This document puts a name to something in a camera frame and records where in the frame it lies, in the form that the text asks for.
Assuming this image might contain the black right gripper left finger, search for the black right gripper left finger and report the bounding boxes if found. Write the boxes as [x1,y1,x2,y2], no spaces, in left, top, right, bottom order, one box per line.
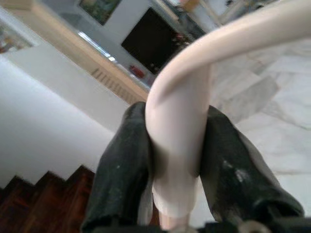
[81,101,156,233]

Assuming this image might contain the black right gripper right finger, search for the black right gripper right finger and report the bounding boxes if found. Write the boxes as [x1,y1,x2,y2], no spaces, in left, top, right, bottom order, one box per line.
[198,104,304,223]

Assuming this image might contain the pink long-handled dustpan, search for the pink long-handled dustpan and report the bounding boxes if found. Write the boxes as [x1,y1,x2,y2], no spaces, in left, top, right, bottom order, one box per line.
[137,0,311,231]

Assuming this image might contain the dark wooden staircase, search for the dark wooden staircase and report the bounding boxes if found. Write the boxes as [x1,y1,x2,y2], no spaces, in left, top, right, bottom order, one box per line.
[0,164,98,233]

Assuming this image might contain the red ornament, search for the red ornament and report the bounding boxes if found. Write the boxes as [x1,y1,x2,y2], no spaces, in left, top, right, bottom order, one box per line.
[130,65,146,78]

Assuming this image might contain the light wooden tv console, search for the light wooden tv console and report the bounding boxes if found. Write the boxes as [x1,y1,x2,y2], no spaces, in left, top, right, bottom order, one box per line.
[4,0,153,105]

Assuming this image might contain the black television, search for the black television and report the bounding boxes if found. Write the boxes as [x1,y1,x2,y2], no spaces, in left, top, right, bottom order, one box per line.
[121,6,192,75]

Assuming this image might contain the framed painting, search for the framed painting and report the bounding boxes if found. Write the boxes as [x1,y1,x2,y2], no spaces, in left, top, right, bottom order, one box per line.
[78,0,122,26]

